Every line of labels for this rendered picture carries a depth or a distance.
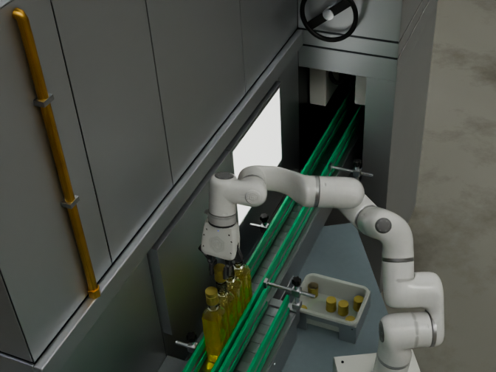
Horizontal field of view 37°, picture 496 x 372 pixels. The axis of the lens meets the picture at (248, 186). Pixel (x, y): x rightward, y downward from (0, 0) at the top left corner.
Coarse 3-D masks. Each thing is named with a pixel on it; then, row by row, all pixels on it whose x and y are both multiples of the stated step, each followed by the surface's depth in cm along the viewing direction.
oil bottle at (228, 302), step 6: (228, 294) 215; (222, 300) 213; (228, 300) 214; (234, 300) 217; (228, 306) 214; (234, 306) 218; (228, 312) 215; (234, 312) 219; (228, 318) 217; (234, 318) 221; (228, 324) 218; (234, 324) 222
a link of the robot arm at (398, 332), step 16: (384, 320) 201; (400, 320) 200; (416, 320) 200; (384, 336) 200; (400, 336) 198; (416, 336) 199; (432, 336) 199; (384, 352) 205; (400, 352) 203; (400, 368) 207
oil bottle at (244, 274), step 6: (246, 264) 224; (240, 270) 222; (246, 270) 223; (240, 276) 222; (246, 276) 223; (246, 282) 224; (246, 288) 226; (246, 294) 227; (246, 300) 228; (246, 306) 229
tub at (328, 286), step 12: (312, 276) 254; (324, 276) 253; (324, 288) 255; (336, 288) 252; (348, 288) 250; (360, 288) 248; (312, 300) 254; (324, 300) 254; (348, 300) 253; (312, 312) 241; (324, 312) 250; (336, 312) 249; (348, 312) 249; (360, 312) 239; (348, 324) 237
